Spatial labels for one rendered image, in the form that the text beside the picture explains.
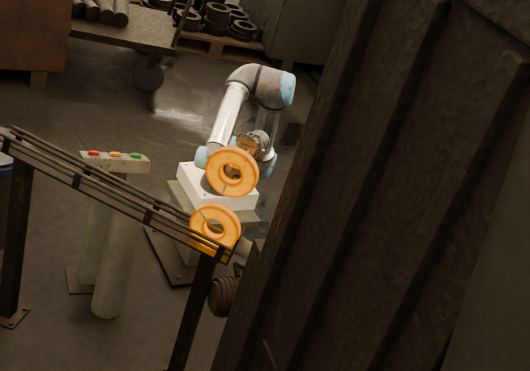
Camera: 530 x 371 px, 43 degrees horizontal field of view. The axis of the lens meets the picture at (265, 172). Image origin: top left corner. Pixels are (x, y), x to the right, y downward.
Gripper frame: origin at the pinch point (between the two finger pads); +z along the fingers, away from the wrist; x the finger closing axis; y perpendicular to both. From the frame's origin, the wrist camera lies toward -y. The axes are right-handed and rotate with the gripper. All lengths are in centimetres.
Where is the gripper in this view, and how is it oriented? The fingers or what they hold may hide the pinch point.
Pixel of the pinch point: (233, 166)
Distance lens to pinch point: 197.4
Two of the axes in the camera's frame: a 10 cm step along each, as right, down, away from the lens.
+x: 9.3, 3.7, -1.0
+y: 3.3, -9.1, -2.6
